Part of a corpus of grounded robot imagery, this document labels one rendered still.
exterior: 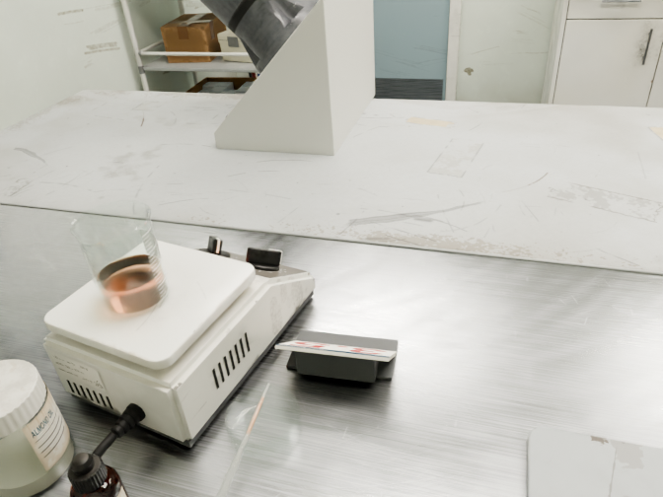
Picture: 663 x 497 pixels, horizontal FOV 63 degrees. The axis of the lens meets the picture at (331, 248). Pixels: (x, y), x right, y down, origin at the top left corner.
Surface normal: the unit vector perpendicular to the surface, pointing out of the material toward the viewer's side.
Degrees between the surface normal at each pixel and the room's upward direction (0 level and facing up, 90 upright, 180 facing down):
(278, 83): 90
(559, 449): 0
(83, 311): 0
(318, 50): 90
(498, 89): 90
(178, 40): 91
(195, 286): 0
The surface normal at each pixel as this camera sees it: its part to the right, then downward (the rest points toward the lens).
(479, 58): -0.28, 0.55
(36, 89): 0.95, 0.11
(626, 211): -0.07, -0.83
